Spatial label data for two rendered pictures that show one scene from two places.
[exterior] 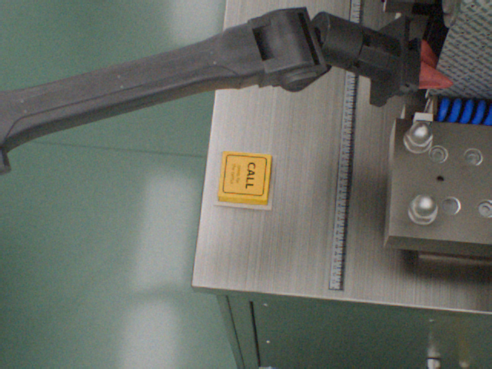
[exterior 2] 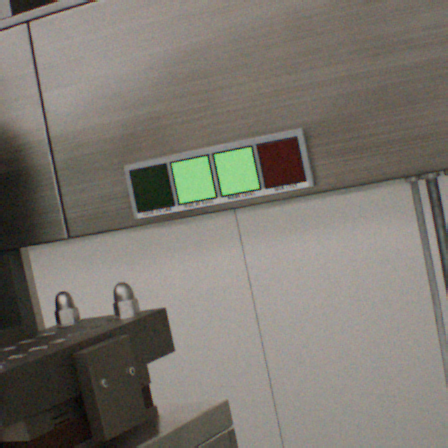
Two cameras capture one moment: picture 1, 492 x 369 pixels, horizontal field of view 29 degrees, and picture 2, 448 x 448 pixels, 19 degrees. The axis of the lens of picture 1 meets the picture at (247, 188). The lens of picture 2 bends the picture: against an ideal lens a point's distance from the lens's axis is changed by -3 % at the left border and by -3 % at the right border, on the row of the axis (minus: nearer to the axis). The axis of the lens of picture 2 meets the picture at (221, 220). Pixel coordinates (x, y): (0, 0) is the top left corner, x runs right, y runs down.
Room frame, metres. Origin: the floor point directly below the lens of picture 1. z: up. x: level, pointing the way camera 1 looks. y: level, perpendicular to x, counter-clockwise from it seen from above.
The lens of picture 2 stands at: (-0.35, 1.07, 1.22)
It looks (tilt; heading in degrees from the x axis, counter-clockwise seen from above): 3 degrees down; 286
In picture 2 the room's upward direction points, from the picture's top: 12 degrees counter-clockwise
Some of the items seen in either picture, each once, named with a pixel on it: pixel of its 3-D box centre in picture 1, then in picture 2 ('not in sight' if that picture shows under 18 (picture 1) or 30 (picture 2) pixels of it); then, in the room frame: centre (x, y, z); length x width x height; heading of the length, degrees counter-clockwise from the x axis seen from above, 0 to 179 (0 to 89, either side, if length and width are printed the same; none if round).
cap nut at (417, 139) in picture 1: (420, 134); not in sight; (0.43, -0.22, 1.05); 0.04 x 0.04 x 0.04
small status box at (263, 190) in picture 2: not in sight; (216, 175); (0.11, -0.50, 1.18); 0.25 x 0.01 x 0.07; 169
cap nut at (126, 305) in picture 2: not in sight; (124, 299); (0.27, -0.53, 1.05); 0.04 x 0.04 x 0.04
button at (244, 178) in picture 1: (244, 177); not in sight; (0.44, 0.00, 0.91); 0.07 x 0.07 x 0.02; 79
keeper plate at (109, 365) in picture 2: not in sight; (112, 387); (0.25, -0.38, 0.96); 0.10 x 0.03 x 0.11; 79
